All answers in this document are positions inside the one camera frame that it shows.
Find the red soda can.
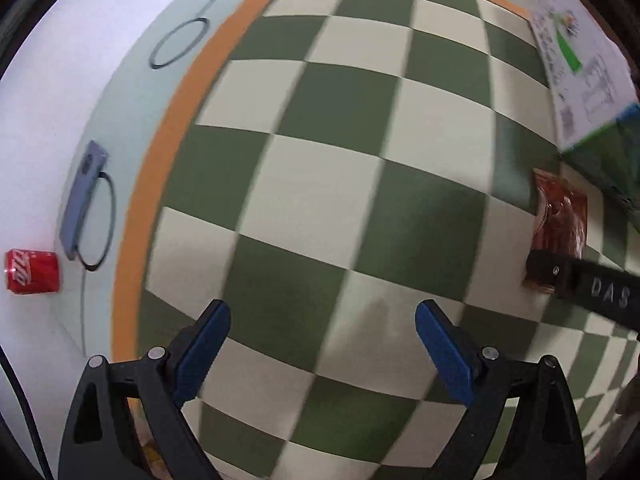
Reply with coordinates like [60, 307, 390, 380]
[4, 248, 61, 295]

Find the open cardboard box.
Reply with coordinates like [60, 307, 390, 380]
[529, 0, 639, 226]

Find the blue smartphone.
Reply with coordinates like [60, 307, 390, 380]
[60, 140, 108, 260]

